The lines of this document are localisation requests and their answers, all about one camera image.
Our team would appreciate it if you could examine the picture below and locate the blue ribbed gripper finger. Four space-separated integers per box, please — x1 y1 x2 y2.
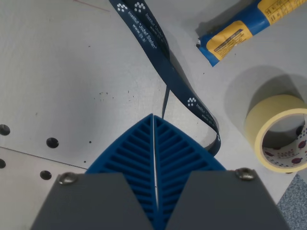
153 115 292 230
30 114 159 230

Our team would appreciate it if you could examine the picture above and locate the dark blue printed lanyard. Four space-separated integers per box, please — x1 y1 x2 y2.
109 0 222 157

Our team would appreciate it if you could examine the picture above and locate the cream masking tape roll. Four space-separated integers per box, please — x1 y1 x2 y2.
244 94 307 173

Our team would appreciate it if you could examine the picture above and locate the white ladybug print paper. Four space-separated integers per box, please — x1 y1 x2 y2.
262 126 307 169

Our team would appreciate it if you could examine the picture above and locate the blue yellow snack bar wrapper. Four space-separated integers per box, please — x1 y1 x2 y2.
196 0 307 68

